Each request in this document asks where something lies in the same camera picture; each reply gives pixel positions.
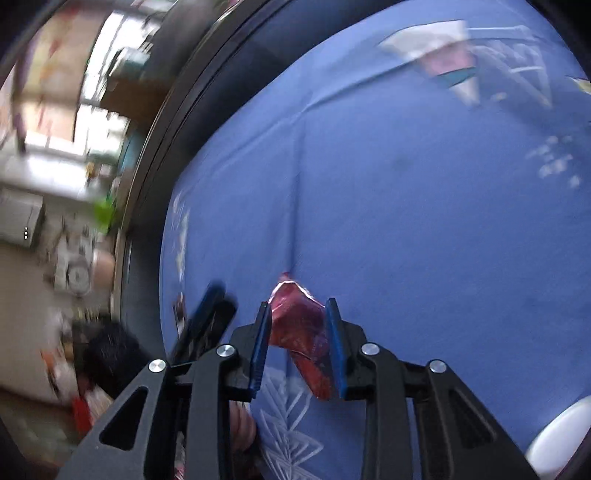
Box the blue patterned tablecloth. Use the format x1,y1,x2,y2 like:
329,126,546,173
158,0,591,480

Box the red foil wrapper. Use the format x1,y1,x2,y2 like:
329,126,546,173
269,273,332,401

